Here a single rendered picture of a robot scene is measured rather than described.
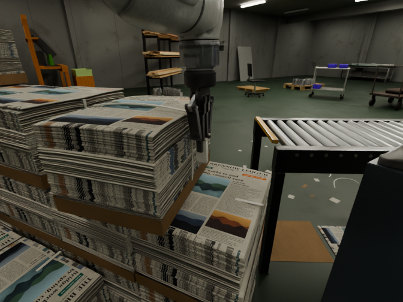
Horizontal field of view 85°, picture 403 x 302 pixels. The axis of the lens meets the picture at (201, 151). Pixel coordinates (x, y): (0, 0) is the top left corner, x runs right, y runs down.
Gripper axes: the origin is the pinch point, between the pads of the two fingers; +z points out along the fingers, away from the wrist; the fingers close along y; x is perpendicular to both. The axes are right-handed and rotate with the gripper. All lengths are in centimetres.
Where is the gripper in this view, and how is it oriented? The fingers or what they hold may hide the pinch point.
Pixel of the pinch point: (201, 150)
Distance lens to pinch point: 58.6
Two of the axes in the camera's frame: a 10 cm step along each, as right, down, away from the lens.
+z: 0.2, 9.2, 3.9
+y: -4.0, 3.7, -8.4
